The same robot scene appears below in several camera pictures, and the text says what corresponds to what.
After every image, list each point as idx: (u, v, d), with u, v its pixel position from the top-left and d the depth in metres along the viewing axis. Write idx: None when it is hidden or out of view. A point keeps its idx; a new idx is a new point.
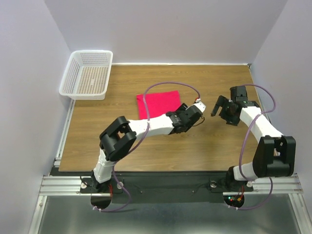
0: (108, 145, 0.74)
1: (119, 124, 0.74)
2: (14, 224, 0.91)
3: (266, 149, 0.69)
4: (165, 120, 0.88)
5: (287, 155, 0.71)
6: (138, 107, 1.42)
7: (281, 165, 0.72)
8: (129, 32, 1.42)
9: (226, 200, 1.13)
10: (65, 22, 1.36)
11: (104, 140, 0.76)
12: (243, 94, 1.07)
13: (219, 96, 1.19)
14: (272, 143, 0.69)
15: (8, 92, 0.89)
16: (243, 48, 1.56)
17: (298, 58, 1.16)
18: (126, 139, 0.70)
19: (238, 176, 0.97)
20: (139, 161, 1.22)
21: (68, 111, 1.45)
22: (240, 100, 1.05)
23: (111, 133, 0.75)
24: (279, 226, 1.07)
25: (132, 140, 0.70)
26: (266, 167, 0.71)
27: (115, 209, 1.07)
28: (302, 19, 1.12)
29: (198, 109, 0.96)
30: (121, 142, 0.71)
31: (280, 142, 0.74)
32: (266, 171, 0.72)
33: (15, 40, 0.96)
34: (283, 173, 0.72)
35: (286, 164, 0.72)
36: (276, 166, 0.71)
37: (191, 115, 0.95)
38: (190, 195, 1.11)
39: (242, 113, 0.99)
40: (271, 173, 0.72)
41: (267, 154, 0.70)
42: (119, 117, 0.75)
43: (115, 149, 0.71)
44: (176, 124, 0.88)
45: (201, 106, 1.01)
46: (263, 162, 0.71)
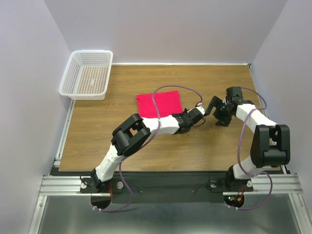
0: (122, 140, 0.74)
1: (135, 120, 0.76)
2: (14, 224, 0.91)
3: (262, 137, 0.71)
4: (171, 120, 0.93)
5: (282, 142, 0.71)
6: (138, 107, 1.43)
7: (277, 152, 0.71)
8: (129, 32, 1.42)
9: (226, 200, 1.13)
10: (64, 22, 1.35)
11: (117, 135, 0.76)
12: (239, 94, 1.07)
13: (213, 96, 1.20)
14: (266, 130, 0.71)
15: (8, 93, 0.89)
16: (243, 47, 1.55)
17: (298, 58, 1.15)
18: (142, 134, 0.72)
19: (238, 174, 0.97)
20: (139, 161, 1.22)
21: (68, 110, 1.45)
22: (235, 99, 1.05)
23: (126, 129, 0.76)
24: (279, 226, 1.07)
25: (146, 136, 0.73)
26: (263, 155, 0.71)
27: (115, 209, 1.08)
28: (303, 19, 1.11)
29: (200, 112, 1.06)
30: (136, 137, 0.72)
31: (276, 131, 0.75)
32: (263, 159, 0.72)
33: (16, 42, 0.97)
34: (280, 161, 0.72)
35: (282, 151, 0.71)
36: (272, 154, 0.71)
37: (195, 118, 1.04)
38: (190, 195, 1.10)
39: (238, 111, 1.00)
40: (268, 161, 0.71)
41: (263, 141, 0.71)
42: (134, 114, 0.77)
43: (129, 144, 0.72)
44: (181, 124, 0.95)
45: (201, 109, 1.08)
46: (260, 150, 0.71)
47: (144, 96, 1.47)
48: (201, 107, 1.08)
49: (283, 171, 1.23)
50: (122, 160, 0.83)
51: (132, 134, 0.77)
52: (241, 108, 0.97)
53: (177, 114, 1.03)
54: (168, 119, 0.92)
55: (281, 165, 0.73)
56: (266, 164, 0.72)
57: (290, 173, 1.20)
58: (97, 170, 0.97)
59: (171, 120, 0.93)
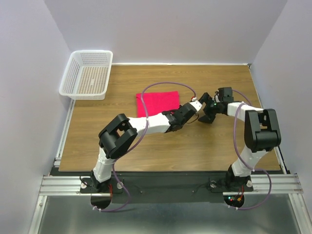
0: (108, 142, 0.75)
1: (120, 120, 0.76)
2: (14, 224, 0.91)
3: (252, 119, 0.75)
4: (162, 118, 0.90)
5: (271, 124, 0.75)
6: (138, 107, 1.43)
7: (268, 133, 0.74)
8: (129, 32, 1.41)
9: (226, 200, 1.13)
10: (65, 22, 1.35)
11: (104, 137, 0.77)
12: (230, 95, 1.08)
13: (204, 92, 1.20)
14: (255, 113, 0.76)
15: (8, 93, 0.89)
16: (243, 47, 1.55)
17: (298, 58, 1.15)
18: (128, 134, 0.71)
19: (237, 170, 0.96)
20: (139, 161, 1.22)
21: (68, 110, 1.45)
22: (227, 101, 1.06)
23: (111, 130, 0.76)
24: (279, 226, 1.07)
25: (133, 137, 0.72)
26: (255, 136, 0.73)
27: (115, 209, 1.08)
28: (302, 18, 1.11)
29: (192, 107, 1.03)
30: (122, 138, 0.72)
31: (264, 116, 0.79)
32: (256, 141, 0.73)
33: (16, 41, 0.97)
34: (272, 141, 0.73)
35: (273, 131, 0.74)
36: (264, 135, 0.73)
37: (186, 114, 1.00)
38: (190, 195, 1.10)
39: (229, 109, 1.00)
40: (262, 142, 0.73)
41: (252, 122, 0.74)
42: (120, 114, 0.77)
43: (115, 146, 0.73)
44: (172, 122, 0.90)
45: (197, 104, 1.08)
46: (251, 131, 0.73)
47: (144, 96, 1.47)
48: (195, 102, 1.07)
49: (283, 171, 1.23)
50: (113, 161, 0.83)
51: (118, 135, 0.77)
52: (231, 106, 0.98)
53: (168, 111, 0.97)
54: (158, 117, 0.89)
55: (273, 146, 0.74)
56: (260, 146, 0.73)
57: (290, 173, 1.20)
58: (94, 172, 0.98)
59: (162, 118, 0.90)
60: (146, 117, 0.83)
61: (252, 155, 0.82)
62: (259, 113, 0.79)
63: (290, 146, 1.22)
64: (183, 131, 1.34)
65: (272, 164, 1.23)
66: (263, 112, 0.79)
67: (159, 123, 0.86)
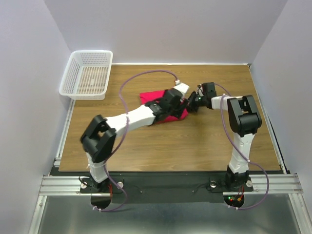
0: (91, 146, 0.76)
1: (97, 122, 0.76)
2: (15, 224, 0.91)
3: (233, 106, 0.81)
4: (145, 110, 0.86)
5: (251, 107, 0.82)
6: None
7: (249, 115, 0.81)
8: (129, 32, 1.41)
9: (226, 200, 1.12)
10: (65, 22, 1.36)
11: (86, 142, 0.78)
12: (213, 90, 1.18)
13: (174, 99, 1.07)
14: (236, 100, 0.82)
15: (8, 92, 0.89)
16: (243, 48, 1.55)
17: (297, 58, 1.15)
18: (107, 136, 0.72)
19: (236, 168, 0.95)
20: (139, 161, 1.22)
21: (68, 110, 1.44)
22: (210, 96, 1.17)
23: (91, 134, 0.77)
24: (279, 227, 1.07)
25: (112, 137, 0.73)
26: (239, 120, 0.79)
27: (113, 209, 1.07)
28: (302, 19, 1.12)
29: (176, 92, 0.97)
30: (103, 141, 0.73)
31: (244, 102, 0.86)
32: (241, 125, 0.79)
33: (16, 40, 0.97)
34: (255, 123, 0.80)
35: (254, 113, 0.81)
36: (246, 118, 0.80)
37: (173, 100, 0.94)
38: (190, 195, 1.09)
39: (213, 103, 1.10)
40: (245, 125, 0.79)
41: (235, 107, 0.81)
42: (96, 117, 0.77)
43: (98, 149, 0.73)
44: (156, 112, 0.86)
45: (182, 87, 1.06)
46: (235, 116, 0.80)
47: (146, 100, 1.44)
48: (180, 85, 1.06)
49: (283, 171, 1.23)
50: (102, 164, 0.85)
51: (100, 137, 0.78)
52: (215, 100, 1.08)
53: (152, 102, 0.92)
54: (140, 109, 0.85)
55: (256, 127, 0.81)
56: (244, 128, 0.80)
57: (289, 173, 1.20)
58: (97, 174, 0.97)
59: (145, 109, 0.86)
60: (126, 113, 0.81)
61: (242, 141, 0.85)
62: (239, 101, 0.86)
63: (290, 146, 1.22)
64: (183, 131, 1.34)
65: (271, 164, 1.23)
66: (242, 99, 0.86)
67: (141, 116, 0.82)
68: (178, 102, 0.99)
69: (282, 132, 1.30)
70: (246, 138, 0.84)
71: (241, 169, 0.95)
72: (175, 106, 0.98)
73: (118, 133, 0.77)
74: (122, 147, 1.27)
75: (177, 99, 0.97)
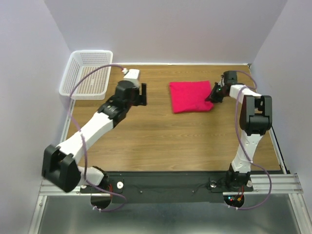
0: (55, 179, 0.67)
1: (51, 154, 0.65)
2: (14, 224, 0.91)
3: (248, 104, 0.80)
4: (100, 119, 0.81)
5: (266, 109, 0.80)
6: (171, 101, 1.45)
7: (261, 116, 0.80)
8: (129, 32, 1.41)
9: (226, 200, 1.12)
10: (64, 22, 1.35)
11: (48, 177, 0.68)
12: (234, 78, 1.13)
13: (143, 103, 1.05)
14: (252, 99, 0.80)
15: (8, 92, 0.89)
16: (243, 48, 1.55)
17: (297, 57, 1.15)
18: (65, 165, 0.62)
19: (237, 166, 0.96)
20: (139, 161, 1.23)
21: (68, 110, 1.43)
22: (230, 83, 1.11)
23: (49, 167, 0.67)
24: (279, 227, 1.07)
25: (72, 164, 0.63)
26: (248, 120, 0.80)
27: (113, 209, 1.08)
28: (302, 18, 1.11)
29: (125, 85, 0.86)
30: (63, 171, 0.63)
31: (261, 102, 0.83)
32: (249, 124, 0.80)
33: (16, 40, 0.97)
34: (264, 125, 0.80)
35: (266, 116, 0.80)
36: (257, 118, 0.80)
37: (126, 94, 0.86)
38: (189, 195, 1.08)
39: (232, 90, 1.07)
40: (253, 125, 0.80)
41: (249, 107, 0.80)
42: (45, 149, 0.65)
43: (63, 181, 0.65)
44: (112, 117, 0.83)
45: (133, 73, 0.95)
46: (245, 114, 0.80)
47: (175, 89, 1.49)
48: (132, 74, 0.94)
49: (283, 171, 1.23)
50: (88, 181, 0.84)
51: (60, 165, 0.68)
52: (234, 88, 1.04)
53: (105, 103, 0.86)
54: (94, 120, 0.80)
55: (264, 129, 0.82)
56: (252, 127, 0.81)
57: (290, 173, 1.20)
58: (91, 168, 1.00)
59: (98, 118, 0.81)
60: (79, 131, 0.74)
61: (247, 139, 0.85)
62: (255, 99, 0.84)
63: (290, 146, 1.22)
64: (183, 131, 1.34)
65: (271, 164, 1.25)
66: (260, 97, 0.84)
67: (96, 127, 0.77)
68: (133, 91, 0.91)
69: (282, 132, 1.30)
70: (254, 138, 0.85)
71: (242, 169, 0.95)
72: (131, 98, 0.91)
73: (77, 158, 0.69)
74: (122, 147, 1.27)
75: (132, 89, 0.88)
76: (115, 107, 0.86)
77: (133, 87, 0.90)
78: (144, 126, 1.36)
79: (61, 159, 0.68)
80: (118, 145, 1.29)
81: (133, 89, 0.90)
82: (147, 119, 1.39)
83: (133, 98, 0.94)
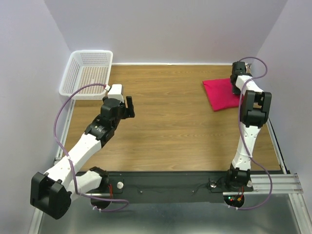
0: (44, 207, 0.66)
1: (39, 182, 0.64)
2: (14, 224, 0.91)
3: (248, 101, 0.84)
4: (87, 140, 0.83)
5: (264, 106, 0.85)
6: (208, 97, 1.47)
7: (258, 111, 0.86)
8: (129, 32, 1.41)
9: (226, 200, 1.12)
10: (64, 22, 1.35)
11: (36, 205, 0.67)
12: (242, 68, 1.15)
13: (132, 115, 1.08)
14: (252, 95, 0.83)
15: (8, 92, 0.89)
16: (244, 48, 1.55)
17: (297, 57, 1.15)
18: (54, 192, 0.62)
19: (237, 163, 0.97)
20: (139, 161, 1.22)
21: (68, 111, 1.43)
22: (237, 71, 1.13)
23: (37, 196, 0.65)
24: (279, 227, 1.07)
25: (61, 190, 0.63)
26: (246, 114, 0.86)
27: (115, 209, 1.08)
28: (302, 18, 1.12)
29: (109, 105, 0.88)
30: (52, 198, 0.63)
31: (261, 97, 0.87)
32: (246, 118, 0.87)
33: (16, 40, 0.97)
34: (261, 120, 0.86)
35: (263, 112, 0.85)
36: (254, 114, 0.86)
37: (111, 113, 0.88)
38: (190, 195, 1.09)
39: (237, 81, 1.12)
40: (250, 119, 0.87)
41: (248, 103, 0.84)
42: (32, 177, 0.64)
43: (53, 207, 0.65)
44: (100, 137, 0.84)
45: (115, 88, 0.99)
46: (244, 109, 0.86)
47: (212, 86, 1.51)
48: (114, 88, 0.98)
49: (283, 171, 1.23)
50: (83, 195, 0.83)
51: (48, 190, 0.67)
52: (239, 78, 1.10)
53: (91, 124, 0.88)
54: (81, 143, 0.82)
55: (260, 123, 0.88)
56: (248, 121, 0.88)
57: (289, 173, 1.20)
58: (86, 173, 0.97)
59: (85, 141, 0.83)
60: (66, 156, 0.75)
61: (246, 131, 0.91)
62: (257, 95, 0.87)
63: (290, 146, 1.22)
64: (183, 131, 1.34)
65: (271, 164, 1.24)
66: (261, 93, 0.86)
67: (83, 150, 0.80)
68: (118, 109, 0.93)
69: (282, 132, 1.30)
70: (252, 130, 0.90)
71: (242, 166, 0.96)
72: (117, 116, 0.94)
73: (65, 183, 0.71)
74: (122, 147, 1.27)
75: (117, 109, 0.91)
76: (102, 127, 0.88)
77: (119, 106, 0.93)
78: (144, 126, 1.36)
79: (49, 185, 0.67)
80: (118, 145, 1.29)
81: (119, 108, 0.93)
82: (147, 119, 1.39)
83: (119, 115, 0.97)
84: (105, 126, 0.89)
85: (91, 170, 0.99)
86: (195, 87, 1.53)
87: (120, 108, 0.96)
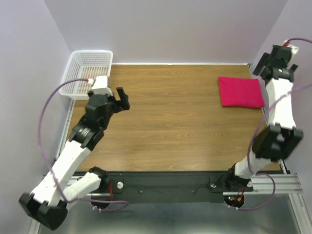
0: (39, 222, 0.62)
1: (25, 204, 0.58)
2: (14, 224, 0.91)
3: (268, 137, 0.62)
4: (72, 148, 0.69)
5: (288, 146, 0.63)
6: (221, 95, 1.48)
7: (278, 150, 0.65)
8: (129, 31, 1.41)
9: (226, 200, 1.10)
10: (64, 22, 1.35)
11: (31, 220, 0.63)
12: (284, 58, 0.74)
13: (127, 107, 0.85)
14: (275, 134, 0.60)
15: (8, 93, 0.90)
16: (244, 48, 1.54)
17: (297, 57, 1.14)
18: (42, 213, 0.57)
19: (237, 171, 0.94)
20: (139, 161, 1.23)
21: (68, 111, 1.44)
22: (274, 65, 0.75)
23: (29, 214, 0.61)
24: (279, 227, 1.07)
25: (50, 210, 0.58)
26: (261, 148, 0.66)
27: (116, 209, 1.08)
28: (302, 18, 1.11)
29: (96, 102, 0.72)
30: (42, 218, 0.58)
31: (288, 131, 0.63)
32: (260, 151, 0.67)
33: (16, 41, 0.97)
34: (278, 157, 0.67)
35: (283, 152, 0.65)
36: (271, 151, 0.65)
37: (98, 112, 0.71)
38: (190, 195, 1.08)
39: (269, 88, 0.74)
40: (265, 153, 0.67)
41: (268, 139, 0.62)
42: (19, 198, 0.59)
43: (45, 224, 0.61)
44: (85, 144, 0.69)
45: (101, 80, 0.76)
46: (260, 144, 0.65)
47: (224, 84, 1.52)
48: (98, 80, 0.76)
49: (283, 171, 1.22)
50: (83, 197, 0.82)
51: None
52: (274, 87, 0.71)
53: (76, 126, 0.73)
54: (64, 152, 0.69)
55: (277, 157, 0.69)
56: (262, 155, 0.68)
57: (289, 173, 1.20)
58: (85, 176, 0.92)
59: (69, 151, 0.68)
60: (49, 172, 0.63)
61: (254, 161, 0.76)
62: (284, 127, 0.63)
63: None
64: (183, 131, 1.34)
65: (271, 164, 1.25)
66: (290, 127, 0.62)
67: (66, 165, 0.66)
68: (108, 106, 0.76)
69: None
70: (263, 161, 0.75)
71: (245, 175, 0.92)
72: (107, 113, 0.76)
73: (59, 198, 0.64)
74: (122, 147, 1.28)
75: (107, 107, 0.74)
76: (88, 128, 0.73)
77: (109, 102, 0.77)
78: (144, 126, 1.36)
79: None
80: (118, 145, 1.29)
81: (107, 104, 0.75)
82: (147, 119, 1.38)
83: (109, 111, 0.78)
84: (91, 126, 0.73)
85: (89, 172, 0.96)
86: (195, 87, 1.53)
87: (109, 104, 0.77)
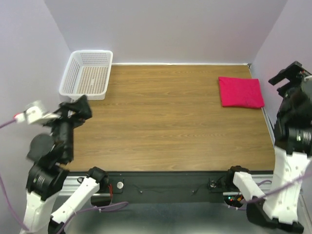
0: None
1: None
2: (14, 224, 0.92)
3: (269, 224, 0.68)
4: (32, 200, 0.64)
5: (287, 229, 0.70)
6: (221, 95, 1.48)
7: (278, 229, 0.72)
8: (128, 31, 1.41)
9: (226, 200, 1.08)
10: (64, 22, 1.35)
11: None
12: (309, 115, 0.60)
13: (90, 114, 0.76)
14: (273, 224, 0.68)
15: (8, 93, 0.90)
16: (244, 48, 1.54)
17: (297, 57, 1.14)
18: None
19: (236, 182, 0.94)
20: (139, 161, 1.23)
21: None
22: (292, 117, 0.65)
23: None
24: None
25: None
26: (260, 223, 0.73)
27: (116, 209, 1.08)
28: (302, 18, 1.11)
29: (42, 146, 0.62)
30: None
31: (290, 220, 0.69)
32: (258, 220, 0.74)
33: (17, 41, 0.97)
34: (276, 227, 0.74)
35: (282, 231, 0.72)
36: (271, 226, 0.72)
37: (48, 157, 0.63)
38: (190, 195, 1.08)
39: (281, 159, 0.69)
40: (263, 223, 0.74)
41: (268, 225, 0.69)
42: None
43: None
44: (46, 196, 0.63)
45: (36, 112, 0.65)
46: (261, 221, 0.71)
47: (224, 84, 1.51)
48: (36, 114, 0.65)
49: None
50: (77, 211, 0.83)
51: None
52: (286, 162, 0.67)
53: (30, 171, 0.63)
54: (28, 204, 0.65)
55: None
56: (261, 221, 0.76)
57: None
58: (80, 185, 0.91)
59: (29, 204, 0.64)
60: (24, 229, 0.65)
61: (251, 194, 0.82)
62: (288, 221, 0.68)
63: None
64: (183, 131, 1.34)
65: (271, 164, 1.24)
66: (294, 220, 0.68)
67: (31, 218, 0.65)
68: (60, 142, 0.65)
69: None
70: (288, 200, 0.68)
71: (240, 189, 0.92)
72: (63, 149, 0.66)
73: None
74: (122, 147, 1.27)
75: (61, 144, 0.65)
76: (44, 174, 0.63)
77: (62, 130, 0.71)
78: (144, 126, 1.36)
79: None
80: (118, 145, 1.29)
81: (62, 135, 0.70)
82: (147, 120, 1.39)
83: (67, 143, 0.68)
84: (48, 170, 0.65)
85: (87, 178, 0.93)
86: (195, 87, 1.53)
87: (65, 131, 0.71)
